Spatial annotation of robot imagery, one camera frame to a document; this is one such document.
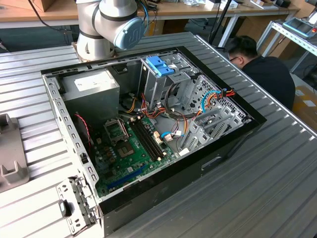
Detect yellow orange wire pair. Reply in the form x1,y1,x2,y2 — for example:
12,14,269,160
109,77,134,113
125,96,139,114

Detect blue data wire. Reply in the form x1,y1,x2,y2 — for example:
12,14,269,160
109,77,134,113
201,90,223,114

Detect wooden desk white frame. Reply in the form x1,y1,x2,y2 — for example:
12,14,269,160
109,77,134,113
153,0,302,48
0,4,80,29

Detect grey parts rack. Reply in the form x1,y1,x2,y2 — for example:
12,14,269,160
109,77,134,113
0,113,31,193

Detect black PC case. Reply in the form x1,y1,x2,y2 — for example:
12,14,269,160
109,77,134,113
40,46,267,238

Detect cardboard box white labels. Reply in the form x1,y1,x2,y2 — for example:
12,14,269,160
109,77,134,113
292,85,317,132

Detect black tripod stand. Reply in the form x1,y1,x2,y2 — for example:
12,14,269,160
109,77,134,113
208,0,235,52

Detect person in dark shirt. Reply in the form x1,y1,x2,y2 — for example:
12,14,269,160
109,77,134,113
227,35,297,111

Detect grey metal disk bay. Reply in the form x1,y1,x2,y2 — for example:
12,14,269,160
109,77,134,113
177,106,253,155

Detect coloured wire bundle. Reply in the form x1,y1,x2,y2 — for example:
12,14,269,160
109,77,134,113
140,93,203,136

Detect grey power supply unit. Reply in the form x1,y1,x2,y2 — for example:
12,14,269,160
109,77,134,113
59,68,121,129

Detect grey metal slot bracket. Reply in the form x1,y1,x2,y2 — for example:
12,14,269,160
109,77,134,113
55,175,104,236

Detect red black fan wire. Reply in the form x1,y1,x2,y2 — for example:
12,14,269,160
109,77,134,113
74,113,92,147

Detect CPU socket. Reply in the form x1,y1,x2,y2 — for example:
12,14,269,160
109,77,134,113
103,118,130,147

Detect square chipset chip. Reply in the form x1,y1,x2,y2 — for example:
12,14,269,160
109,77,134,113
117,144,136,159

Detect blue expansion slot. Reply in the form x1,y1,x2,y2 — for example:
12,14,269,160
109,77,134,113
106,165,147,191

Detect black plastic latch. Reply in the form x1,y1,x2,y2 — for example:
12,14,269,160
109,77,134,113
58,199,72,218

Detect grey metal drive cage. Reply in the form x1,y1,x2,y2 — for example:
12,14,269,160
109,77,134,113
138,53,200,111

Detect red orange power wire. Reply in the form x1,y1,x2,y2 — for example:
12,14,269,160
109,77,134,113
217,87,236,99

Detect green motherboard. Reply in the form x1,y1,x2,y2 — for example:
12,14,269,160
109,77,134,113
93,116,179,198

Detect black RAM slot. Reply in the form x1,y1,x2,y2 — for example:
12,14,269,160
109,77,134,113
130,120,159,161
136,119,164,157

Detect blue plastic drive rail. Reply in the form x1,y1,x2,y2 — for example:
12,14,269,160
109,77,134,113
145,56,176,78

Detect pale blue teach pendant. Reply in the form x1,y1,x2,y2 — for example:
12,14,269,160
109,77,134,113
282,16,317,38

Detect blue wire white plug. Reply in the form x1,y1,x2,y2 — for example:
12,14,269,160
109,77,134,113
160,131,186,142

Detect brown cardboard box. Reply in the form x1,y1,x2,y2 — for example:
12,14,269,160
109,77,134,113
267,37,300,60
0,0,54,12
235,14,273,42

